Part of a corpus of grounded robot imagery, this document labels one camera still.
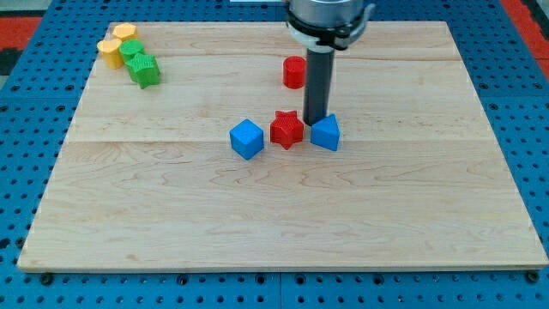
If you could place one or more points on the green star block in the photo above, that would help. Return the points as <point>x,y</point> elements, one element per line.
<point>144,70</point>

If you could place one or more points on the red star block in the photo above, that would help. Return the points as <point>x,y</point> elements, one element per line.
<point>286,129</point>

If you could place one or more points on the red cylinder block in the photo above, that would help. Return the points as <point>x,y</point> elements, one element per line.
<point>294,69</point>

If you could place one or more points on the wooden board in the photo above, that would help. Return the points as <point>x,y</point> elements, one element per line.
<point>146,179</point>

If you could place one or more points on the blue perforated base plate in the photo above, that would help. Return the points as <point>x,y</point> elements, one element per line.
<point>41,93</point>

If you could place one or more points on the green cylinder block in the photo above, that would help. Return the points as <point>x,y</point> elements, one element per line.
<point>130,48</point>

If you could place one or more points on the yellow heart block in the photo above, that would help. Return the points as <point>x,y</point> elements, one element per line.
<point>109,51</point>

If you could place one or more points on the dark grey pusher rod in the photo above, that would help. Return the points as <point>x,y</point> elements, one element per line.
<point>317,85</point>

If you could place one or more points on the blue triangle block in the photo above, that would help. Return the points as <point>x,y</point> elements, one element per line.
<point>326,133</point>

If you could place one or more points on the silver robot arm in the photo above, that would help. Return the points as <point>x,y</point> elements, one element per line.
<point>324,26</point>

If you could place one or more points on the blue cube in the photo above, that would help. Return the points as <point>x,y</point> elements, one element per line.
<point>247,139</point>

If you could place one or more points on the yellow hexagon block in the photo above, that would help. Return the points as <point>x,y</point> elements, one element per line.
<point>125,31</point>

